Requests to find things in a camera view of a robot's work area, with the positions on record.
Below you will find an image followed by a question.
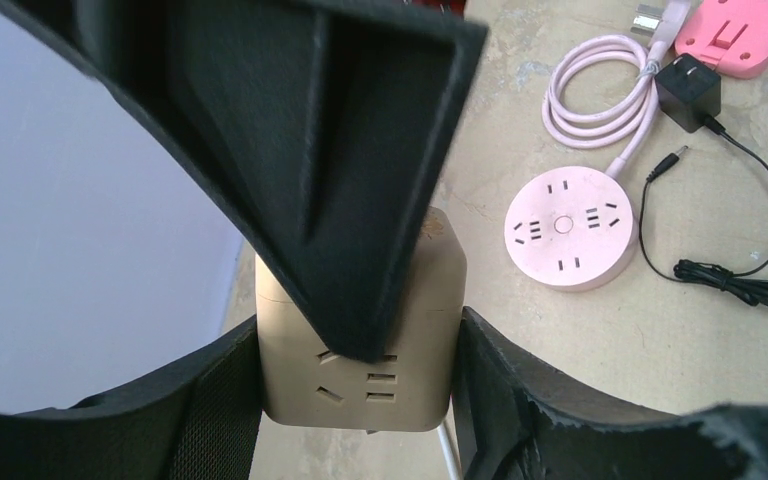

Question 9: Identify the black adapter cable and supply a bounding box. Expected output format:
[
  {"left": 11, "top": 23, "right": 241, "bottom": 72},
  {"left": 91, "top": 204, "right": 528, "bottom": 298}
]
[{"left": 637, "top": 115, "right": 768, "bottom": 311}]

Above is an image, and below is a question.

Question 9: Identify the pink square plug adapter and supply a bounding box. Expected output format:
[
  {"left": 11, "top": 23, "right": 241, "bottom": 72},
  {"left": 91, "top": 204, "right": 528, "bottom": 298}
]
[{"left": 674, "top": 0, "right": 768, "bottom": 79}]

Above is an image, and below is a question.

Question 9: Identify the black power adapter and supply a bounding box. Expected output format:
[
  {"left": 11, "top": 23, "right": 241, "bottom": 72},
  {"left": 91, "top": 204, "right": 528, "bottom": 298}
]
[{"left": 654, "top": 53, "right": 722, "bottom": 133}]

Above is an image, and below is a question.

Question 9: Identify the pink round power socket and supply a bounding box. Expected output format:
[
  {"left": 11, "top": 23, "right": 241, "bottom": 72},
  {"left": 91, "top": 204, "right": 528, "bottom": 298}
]
[{"left": 503, "top": 166, "right": 638, "bottom": 292}]

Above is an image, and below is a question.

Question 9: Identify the beige cube power socket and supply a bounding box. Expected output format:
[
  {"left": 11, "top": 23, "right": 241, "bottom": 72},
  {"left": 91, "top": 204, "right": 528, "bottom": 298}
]
[{"left": 254, "top": 207, "right": 467, "bottom": 432}]

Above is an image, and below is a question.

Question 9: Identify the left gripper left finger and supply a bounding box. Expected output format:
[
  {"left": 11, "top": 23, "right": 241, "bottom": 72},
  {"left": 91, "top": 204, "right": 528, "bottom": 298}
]
[{"left": 0, "top": 318, "right": 262, "bottom": 479}]

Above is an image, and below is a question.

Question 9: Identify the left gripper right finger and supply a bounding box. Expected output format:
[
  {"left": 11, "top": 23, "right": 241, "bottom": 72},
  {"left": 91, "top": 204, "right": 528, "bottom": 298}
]
[{"left": 0, "top": 1, "right": 488, "bottom": 363}]

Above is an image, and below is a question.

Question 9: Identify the pink coiled cable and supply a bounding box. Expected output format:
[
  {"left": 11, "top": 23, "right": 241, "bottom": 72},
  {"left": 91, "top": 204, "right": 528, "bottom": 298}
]
[{"left": 541, "top": 0, "right": 693, "bottom": 180}]

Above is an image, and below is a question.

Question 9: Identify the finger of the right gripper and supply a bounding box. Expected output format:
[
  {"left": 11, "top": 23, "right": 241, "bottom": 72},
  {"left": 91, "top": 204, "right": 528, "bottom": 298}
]
[{"left": 453, "top": 308, "right": 768, "bottom": 479}]

